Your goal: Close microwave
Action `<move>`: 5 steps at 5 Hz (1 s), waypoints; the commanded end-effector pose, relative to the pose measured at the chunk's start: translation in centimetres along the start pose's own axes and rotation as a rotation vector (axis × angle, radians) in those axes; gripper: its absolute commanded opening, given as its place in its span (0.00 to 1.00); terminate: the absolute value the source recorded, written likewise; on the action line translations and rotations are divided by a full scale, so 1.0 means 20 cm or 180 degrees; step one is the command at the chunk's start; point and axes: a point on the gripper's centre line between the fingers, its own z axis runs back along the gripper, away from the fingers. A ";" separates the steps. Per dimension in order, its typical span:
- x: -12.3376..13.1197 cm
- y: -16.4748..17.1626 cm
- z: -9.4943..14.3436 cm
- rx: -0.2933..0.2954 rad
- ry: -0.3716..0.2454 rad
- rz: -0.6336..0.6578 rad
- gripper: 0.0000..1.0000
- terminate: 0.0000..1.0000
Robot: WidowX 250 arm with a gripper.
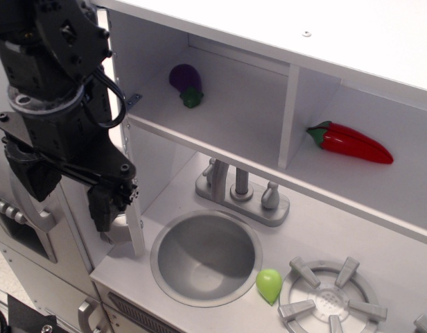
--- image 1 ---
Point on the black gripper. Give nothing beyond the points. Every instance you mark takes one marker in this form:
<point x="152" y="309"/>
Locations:
<point x="46" y="140"/>

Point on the white microwave door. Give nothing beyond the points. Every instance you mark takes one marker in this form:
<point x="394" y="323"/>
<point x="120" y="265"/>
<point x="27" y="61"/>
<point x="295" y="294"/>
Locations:
<point x="120" y="136"/>

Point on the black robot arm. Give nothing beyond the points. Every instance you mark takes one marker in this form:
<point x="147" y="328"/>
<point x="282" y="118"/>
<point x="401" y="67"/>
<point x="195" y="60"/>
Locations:
<point x="49" y="49"/>

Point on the grey ice dispenser panel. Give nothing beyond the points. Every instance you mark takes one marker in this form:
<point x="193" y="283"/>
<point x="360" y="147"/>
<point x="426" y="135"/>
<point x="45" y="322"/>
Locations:
<point x="16" y="229"/>

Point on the metal door hinge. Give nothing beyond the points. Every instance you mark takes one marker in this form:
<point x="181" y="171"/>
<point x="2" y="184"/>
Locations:
<point x="132" y="101"/>

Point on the round metal sink bowl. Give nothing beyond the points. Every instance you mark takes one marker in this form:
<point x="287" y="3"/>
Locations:
<point x="206" y="258"/>

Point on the grey toy faucet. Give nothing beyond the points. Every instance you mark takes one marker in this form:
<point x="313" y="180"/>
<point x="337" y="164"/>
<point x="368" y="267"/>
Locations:
<point x="264" y="204"/>

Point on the purple toy eggplant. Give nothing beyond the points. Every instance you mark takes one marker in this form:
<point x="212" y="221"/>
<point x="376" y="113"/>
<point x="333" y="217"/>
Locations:
<point x="187" y="81"/>

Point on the white toy kitchen unit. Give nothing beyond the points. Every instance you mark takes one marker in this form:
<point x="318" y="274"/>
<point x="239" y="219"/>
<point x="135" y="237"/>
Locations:
<point x="269" y="71"/>

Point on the green toy pear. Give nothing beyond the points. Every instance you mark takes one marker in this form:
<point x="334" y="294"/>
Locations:
<point x="269" y="283"/>

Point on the red toy chili pepper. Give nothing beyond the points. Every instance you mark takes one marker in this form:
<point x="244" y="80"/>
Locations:
<point x="344" y="140"/>

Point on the grey toy stove burner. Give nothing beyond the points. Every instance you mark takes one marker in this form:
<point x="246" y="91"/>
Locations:
<point x="326" y="296"/>

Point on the silver oven door handle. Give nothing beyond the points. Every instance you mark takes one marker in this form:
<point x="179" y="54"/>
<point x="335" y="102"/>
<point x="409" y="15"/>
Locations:
<point x="88" y="317"/>

